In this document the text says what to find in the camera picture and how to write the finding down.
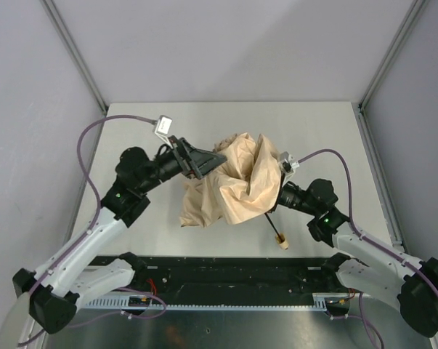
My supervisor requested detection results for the left aluminium frame post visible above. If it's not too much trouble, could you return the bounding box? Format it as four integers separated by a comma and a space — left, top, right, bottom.
39, 0, 108, 115

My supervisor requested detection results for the aluminium frame post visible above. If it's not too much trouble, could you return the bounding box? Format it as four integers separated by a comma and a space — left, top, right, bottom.
358, 0, 429, 111
39, 0, 108, 115

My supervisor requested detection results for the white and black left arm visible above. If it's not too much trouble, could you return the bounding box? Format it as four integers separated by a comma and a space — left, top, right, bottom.
12, 136, 227, 334

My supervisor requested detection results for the grey slotted cable duct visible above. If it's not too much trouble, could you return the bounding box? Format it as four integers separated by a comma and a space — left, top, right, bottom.
81, 293, 327, 312

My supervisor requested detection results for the beige and black folding umbrella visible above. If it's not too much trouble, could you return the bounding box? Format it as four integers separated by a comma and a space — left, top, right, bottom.
178, 132, 291, 252

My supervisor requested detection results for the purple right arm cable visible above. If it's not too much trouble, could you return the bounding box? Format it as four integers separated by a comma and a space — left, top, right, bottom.
296, 148, 438, 342

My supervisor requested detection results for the right aluminium frame post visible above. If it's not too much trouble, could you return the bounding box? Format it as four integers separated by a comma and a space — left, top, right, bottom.
358, 0, 429, 111

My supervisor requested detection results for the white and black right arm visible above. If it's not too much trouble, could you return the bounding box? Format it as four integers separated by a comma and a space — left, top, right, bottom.
276, 179, 438, 338

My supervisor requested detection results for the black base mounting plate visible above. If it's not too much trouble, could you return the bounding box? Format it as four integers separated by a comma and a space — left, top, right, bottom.
105, 255, 365, 307

